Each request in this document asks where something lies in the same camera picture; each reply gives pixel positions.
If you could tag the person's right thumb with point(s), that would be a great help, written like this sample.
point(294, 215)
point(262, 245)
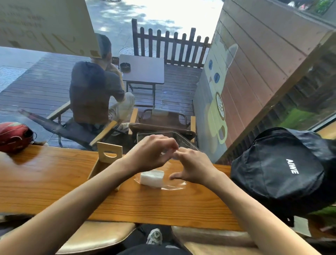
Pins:
point(177, 175)

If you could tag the tan padded stool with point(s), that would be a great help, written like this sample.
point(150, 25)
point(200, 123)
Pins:
point(97, 236)
point(215, 240)

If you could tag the folding chair with wooden armrests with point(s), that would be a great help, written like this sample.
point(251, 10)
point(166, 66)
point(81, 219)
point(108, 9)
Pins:
point(162, 122)
point(68, 130)

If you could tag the white rectangular block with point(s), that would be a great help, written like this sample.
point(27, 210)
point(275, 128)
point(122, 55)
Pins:
point(152, 178)

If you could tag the brown wooden picket fence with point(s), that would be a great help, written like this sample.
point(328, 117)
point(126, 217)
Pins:
point(168, 47)

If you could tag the person's black trousers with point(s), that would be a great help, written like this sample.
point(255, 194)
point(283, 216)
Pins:
point(147, 249)

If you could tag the person's left forearm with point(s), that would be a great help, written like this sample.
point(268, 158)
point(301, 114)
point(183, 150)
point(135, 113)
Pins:
point(65, 207)

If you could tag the beige paper window poster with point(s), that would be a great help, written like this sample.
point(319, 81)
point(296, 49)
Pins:
point(49, 25)

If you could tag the clear plastic bag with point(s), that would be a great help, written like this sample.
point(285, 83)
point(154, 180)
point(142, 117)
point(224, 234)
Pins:
point(183, 143)

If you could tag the person's left hand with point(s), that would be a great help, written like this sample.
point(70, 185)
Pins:
point(147, 155)

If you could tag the black backpack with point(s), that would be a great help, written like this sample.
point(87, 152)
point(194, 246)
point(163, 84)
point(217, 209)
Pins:
point(283, 168)

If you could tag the person's grey sneaker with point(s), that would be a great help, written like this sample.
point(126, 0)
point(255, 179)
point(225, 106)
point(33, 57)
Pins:
point(154, 236)

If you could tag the person's left thumb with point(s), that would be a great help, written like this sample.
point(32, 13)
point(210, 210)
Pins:
point(166, 156)

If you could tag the dark square outdoor table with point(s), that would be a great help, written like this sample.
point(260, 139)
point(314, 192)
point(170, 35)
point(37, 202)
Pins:
point(143, 68)

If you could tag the red bag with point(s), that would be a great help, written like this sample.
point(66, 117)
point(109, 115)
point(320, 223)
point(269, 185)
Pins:
point(14, 136)

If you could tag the person's right hand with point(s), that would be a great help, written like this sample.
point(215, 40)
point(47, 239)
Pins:
point(196, 168)

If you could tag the black ashtray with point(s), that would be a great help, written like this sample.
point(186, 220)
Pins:
point(125, 67)

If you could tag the person's right forearm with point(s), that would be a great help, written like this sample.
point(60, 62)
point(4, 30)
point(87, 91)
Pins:
point(257, 218)

